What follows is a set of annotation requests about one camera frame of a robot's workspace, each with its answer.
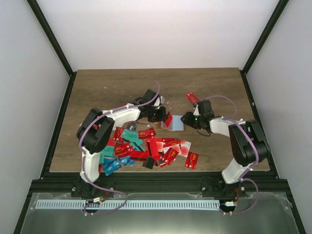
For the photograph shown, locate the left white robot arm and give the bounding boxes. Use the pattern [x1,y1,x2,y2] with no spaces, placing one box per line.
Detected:
[77,89,168,197]

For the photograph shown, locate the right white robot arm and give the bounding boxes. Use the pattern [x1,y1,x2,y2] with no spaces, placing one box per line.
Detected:
[181,97,271,196]

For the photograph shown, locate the lone red card far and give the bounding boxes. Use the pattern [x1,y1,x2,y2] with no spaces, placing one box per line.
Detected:
[185,92,199,104]

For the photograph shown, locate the black VIP card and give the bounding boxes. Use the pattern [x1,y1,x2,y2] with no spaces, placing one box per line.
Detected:
[126,122,138,132]

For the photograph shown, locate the red gold card upper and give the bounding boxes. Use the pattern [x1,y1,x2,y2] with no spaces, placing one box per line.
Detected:
[138,128,156,139]

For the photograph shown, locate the white red circle card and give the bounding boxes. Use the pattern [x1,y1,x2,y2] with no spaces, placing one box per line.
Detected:
[179,140,191,157]

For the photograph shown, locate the teal VIP card centre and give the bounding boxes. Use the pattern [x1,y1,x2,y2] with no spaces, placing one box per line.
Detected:
[120,129,144,151]

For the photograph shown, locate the red VIP card right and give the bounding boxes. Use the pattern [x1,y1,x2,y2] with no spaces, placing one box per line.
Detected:
[185,151,199,170]

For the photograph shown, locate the red gold VIP card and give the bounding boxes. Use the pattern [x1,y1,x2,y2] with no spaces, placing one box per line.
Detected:
[114,142,133,157]

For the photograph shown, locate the teal card left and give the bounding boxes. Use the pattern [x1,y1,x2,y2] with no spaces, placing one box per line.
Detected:
[99,146,115,164]

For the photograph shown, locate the blue card front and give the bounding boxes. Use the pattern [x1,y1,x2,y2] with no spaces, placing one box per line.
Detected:
[102,157,130,176]

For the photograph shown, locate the light blue slotted strip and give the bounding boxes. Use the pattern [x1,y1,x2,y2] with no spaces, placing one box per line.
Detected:
[36,199,220,211]

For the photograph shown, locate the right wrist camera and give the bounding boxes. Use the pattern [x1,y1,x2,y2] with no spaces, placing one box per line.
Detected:
[193,103,200,117]

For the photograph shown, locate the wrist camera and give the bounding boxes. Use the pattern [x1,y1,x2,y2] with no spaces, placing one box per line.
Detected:
[193,103,200,117]
[155,96,165,108]

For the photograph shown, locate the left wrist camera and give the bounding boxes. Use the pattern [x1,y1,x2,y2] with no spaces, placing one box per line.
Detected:
[155,96,165,108]

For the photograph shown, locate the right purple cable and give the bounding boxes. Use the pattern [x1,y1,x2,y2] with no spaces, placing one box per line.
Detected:
[195,95,259,216]

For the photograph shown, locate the purple cable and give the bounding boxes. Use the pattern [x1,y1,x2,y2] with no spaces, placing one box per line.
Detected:
[195,95,259,216]
[78,80,161,216]

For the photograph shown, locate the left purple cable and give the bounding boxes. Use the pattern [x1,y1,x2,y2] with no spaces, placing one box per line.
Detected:
[78,80,161,216]

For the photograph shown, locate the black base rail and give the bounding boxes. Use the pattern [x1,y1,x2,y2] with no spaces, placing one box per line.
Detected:
[29,171,290,198]

